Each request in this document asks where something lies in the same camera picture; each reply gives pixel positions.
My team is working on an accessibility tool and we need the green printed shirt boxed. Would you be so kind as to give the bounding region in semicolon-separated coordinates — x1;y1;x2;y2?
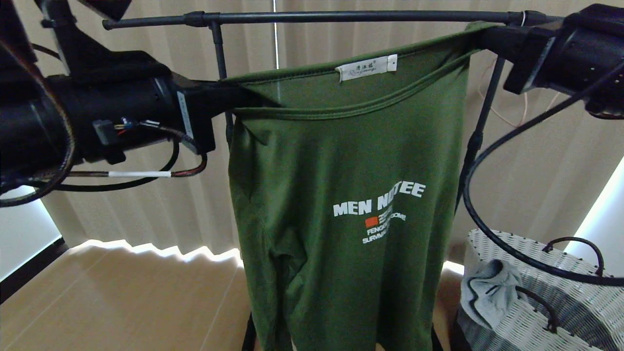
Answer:
227;20;493;351

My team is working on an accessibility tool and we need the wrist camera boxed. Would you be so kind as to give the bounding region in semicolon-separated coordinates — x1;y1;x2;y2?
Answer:
565;4;624;38
37;0;171;81

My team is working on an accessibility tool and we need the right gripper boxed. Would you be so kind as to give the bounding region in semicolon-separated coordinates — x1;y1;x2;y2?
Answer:
504;27;624;106

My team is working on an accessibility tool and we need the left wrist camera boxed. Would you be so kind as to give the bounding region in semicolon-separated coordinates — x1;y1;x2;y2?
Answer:
37;0;171;81

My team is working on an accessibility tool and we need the pale grey garment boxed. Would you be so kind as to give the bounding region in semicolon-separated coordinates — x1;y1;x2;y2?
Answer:
461;259;527;330

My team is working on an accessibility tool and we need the black clothes rack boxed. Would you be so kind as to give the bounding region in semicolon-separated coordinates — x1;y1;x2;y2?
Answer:
102;10;566;351

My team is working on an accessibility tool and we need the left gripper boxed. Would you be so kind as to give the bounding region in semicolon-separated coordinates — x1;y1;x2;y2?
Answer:
49;74;218;164

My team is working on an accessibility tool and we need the beige curtain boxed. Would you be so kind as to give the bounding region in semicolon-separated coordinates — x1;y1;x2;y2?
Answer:
0;0;624;266

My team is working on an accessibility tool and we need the white laundry basket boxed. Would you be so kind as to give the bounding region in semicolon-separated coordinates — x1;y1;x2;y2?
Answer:
457;229;624;351

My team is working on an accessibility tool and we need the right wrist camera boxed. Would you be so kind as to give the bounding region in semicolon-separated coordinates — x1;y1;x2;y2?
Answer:
565;4;624;38

